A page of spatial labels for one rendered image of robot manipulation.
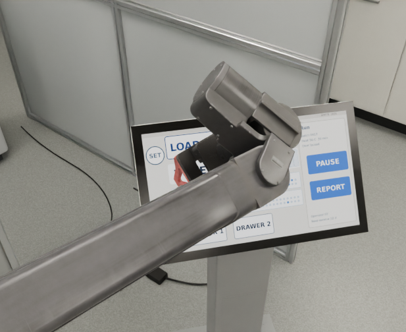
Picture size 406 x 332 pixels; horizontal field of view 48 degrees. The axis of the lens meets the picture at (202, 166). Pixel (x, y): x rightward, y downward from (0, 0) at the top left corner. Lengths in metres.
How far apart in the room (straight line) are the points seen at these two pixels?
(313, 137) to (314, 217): 0.18
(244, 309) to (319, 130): 0.64
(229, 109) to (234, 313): 1.03
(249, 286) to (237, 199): 0.93
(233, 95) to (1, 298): 0.30
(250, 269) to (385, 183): 1.64
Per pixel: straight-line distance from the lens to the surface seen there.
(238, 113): 0.51
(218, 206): 0.44
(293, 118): 0.55
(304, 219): 1.08
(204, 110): 0.51
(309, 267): 2.28
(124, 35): 2.19
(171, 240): 0.41
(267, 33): 1.69
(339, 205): 1.11
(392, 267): 2.40
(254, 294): 1.41
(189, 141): 1.01
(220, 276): 1.30
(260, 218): 1.05
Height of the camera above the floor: 1.78
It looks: 41 degrees down
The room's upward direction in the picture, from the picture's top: straight up
